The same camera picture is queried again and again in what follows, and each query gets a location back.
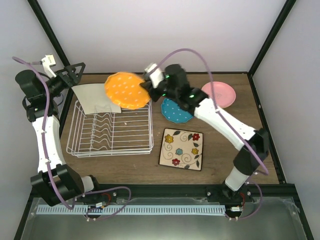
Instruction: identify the pink round plate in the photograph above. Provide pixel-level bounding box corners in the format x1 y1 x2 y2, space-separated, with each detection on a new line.
213 81 236 103

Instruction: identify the white wire dish rack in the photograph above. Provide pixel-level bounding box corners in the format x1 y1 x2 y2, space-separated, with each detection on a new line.
66 100 154 158

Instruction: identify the teal dotted plate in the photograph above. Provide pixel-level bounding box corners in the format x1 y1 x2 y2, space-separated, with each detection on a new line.
161 98 193 124

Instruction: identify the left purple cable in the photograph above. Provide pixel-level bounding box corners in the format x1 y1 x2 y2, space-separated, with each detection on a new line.
11 56 132 223

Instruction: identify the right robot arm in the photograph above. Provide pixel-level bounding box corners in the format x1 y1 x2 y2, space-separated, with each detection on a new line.
141 63 269 202

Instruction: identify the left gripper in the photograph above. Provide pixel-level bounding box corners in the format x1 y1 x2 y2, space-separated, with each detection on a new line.
43 63 86 99

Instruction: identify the orange dotted scalloped plate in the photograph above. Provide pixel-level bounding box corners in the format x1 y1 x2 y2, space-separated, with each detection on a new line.
104 72 151 110

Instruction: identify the black front frame rail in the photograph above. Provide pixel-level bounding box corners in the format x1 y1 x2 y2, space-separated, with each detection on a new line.
57 183 298 203

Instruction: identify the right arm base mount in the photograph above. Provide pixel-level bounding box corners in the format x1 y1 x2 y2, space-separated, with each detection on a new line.
205 184 253 205

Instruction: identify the cream square plate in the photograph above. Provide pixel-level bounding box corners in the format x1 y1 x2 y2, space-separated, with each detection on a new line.
72 83 122 115

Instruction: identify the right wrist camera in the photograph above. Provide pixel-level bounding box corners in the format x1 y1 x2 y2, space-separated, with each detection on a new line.
144 63 165 89

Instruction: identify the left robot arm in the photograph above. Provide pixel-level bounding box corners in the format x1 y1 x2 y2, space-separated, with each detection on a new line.
15 60 102 210

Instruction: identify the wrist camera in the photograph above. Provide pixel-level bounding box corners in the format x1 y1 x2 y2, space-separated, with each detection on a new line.
144 63 165 89
41 54 57 78

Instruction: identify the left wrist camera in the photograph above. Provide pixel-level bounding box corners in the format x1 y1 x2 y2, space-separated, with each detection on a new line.
41 54 57 78

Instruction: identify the slotted cable duct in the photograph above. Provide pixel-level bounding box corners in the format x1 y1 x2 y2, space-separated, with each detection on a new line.
36 204 226 216

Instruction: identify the square floral plate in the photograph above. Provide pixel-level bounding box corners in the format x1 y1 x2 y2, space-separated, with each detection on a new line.
158 128 204 171

